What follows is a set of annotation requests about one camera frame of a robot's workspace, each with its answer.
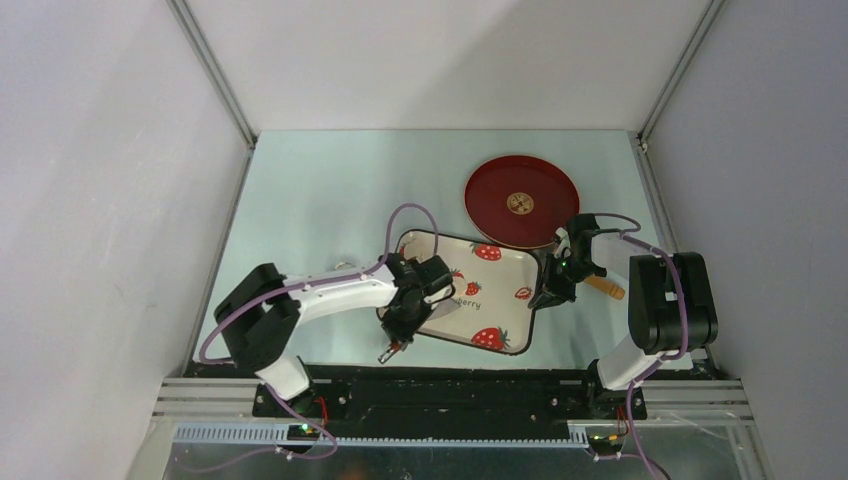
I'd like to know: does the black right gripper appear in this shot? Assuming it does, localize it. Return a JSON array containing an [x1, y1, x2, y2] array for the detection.
[[530, 252, 601, 311]]

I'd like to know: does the metal scraper wooden handle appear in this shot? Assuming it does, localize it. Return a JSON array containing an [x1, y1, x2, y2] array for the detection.
[[377, 301, 455, 366]]

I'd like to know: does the strawberry print rectangular tray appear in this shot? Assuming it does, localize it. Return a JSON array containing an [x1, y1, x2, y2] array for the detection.
[[396, 230, 541, 355]]

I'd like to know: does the white dough piece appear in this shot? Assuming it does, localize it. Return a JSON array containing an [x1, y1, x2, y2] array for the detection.
[[398, 239, 427, 261]]

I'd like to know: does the round red lacquer tray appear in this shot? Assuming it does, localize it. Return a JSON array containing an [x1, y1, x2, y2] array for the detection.
[[463, 155, 580, 250]]

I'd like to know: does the wooden dough roller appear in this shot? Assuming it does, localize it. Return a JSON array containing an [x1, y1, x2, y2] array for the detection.
[[584, 275, 626, 301]]

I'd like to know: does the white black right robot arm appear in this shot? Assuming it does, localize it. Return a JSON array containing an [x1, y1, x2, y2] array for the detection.
[[529, 213, 718, 418]]

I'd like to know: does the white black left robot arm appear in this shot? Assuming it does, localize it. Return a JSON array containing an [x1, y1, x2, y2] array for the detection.
[[199, 253, 456, 417]]

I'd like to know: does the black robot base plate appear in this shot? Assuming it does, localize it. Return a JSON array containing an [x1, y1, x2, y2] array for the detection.
[[289, 365, 647, 441]]

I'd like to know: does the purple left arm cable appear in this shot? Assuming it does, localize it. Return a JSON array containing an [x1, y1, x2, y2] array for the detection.
[[168, 202, 441, 475]]

